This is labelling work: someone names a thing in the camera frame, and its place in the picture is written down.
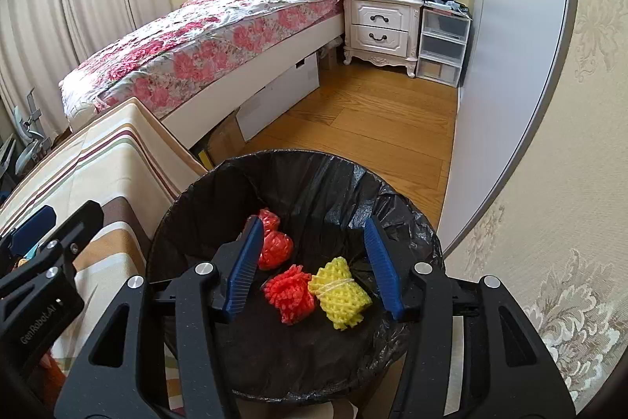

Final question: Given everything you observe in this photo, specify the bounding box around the white storage box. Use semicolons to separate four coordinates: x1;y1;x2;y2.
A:
235;54;322;142

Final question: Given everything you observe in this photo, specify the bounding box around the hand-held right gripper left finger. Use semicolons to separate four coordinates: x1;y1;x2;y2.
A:
54;215;266;419

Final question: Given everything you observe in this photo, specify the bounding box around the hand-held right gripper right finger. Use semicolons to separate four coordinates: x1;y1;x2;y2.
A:
364;215;576;419

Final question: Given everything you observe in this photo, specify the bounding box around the yellow foam fruit net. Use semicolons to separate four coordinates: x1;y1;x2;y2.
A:
308;256;372;330

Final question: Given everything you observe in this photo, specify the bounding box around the clear plastic drawer unit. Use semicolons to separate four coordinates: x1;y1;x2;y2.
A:
416;2;473;88

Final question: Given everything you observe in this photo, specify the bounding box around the trash bin with black bag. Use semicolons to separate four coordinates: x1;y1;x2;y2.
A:
146;148;446;405

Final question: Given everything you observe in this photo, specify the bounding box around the white wardrobe door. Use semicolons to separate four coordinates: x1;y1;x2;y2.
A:
436;0;577;253

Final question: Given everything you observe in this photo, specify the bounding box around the striped tablecloth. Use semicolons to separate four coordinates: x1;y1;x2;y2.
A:
0;97;207;419

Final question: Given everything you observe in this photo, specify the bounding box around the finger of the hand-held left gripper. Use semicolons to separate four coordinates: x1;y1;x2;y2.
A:
0;200;105;299
0;204;56;255

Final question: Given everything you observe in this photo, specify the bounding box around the brown cardboard box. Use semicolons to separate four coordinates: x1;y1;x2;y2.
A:
189;112;246;167

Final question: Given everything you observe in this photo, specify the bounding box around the pink floral quilt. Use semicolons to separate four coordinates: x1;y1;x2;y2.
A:
60;0;349;115

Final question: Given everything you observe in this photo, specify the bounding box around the white carved nightstand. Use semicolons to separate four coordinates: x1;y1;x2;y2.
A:
342;0;425;79

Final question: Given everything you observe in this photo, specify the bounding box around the grey desk chair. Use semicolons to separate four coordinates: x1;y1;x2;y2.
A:
12;88;52;177

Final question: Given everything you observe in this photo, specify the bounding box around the red foam fruit net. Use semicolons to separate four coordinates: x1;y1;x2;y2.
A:
257;209;295;271
263;264;316;326

